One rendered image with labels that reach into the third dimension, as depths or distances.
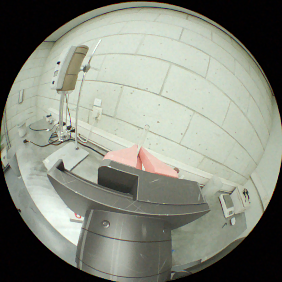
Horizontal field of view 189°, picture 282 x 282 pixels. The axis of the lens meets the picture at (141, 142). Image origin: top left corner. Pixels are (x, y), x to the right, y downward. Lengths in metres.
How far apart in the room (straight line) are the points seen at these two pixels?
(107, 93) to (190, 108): 0.51
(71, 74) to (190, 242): 0.92
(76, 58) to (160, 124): 0.57
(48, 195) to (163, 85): 0.81
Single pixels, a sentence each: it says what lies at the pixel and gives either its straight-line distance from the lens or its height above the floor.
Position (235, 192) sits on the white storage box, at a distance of 1.15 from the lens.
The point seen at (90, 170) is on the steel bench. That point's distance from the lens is 0.56.
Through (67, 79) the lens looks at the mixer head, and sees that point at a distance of 0.44.
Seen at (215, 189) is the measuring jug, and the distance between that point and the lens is 0.72.
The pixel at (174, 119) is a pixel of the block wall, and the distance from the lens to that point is 0.57.
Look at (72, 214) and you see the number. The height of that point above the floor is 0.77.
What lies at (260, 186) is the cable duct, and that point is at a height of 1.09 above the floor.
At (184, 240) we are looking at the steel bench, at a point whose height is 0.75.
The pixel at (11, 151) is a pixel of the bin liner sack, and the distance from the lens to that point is 2.01.
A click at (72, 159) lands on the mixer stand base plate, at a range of 0.62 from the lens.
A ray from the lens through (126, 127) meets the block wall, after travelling 0.62.
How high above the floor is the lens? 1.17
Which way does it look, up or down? 27 degrees down
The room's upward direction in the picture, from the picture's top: 20 degrees clockwise
